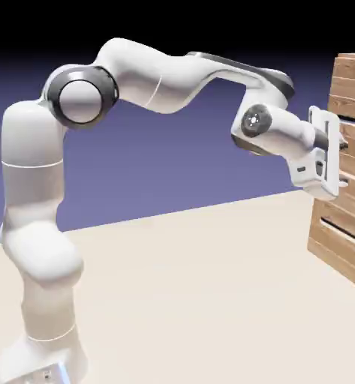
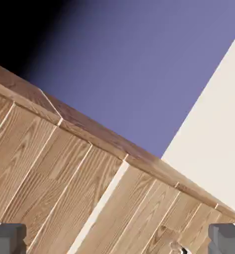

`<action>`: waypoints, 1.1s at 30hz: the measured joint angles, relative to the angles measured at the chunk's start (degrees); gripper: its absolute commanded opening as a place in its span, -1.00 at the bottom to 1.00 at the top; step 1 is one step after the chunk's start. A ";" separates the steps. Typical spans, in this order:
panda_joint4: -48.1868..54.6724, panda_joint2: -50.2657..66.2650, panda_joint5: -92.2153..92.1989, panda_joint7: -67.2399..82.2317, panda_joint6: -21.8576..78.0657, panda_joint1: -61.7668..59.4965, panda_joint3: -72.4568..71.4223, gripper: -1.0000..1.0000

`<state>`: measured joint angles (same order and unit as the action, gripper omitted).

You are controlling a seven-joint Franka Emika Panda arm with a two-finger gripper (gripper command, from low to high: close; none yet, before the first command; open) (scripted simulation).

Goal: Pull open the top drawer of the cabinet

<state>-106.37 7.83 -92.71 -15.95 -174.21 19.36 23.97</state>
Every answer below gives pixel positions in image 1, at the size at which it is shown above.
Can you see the light wood cabinet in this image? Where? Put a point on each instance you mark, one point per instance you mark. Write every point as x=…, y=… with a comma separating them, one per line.
x=349, y=90

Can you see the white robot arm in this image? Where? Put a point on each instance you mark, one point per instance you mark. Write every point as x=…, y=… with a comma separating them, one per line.
x=33, y=156

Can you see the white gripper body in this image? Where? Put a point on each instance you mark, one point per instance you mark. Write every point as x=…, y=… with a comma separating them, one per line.
x=333, y=150

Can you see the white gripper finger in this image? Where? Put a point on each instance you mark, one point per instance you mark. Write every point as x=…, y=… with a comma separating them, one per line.
x=343, y=144
x=343, y=182

